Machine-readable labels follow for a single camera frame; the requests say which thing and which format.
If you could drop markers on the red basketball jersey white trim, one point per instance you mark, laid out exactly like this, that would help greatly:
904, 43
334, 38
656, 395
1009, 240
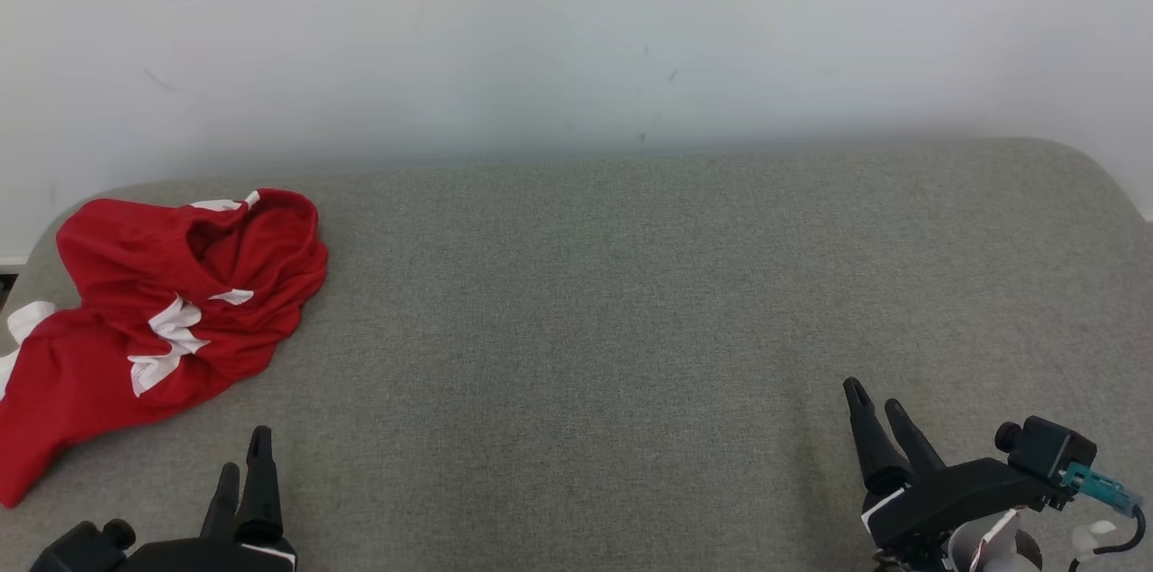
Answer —
81, 401

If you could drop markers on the red shorts white stripe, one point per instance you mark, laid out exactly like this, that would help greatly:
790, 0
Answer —
135, 257

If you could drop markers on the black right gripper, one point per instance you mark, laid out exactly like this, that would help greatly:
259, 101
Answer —
946, 495

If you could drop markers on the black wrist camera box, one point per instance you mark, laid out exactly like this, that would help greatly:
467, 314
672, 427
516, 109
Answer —
81, 549
1045, 450

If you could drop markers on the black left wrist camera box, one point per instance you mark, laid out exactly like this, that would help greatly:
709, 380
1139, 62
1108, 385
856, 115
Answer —
81, 549

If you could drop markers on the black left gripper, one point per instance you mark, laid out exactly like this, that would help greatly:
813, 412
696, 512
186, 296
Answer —
207, 558

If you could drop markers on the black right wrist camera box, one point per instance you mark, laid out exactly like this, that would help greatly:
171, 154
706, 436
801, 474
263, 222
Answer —
1045, 450

